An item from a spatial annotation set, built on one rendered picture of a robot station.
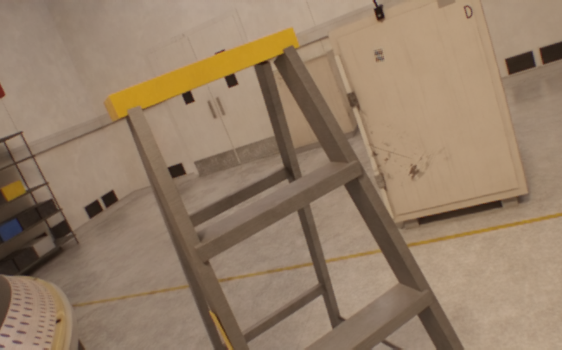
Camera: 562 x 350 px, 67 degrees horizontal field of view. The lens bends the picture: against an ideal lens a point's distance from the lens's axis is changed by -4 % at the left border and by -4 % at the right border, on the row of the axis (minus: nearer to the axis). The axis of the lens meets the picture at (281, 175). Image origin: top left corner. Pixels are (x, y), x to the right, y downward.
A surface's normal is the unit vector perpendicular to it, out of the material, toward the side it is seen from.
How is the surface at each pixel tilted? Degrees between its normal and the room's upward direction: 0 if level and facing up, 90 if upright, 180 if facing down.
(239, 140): 90
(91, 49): 90
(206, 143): 90
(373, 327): 0
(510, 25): 90
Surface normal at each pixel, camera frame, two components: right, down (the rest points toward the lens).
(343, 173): 0.44, 0.07
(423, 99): -0.29, 0.36
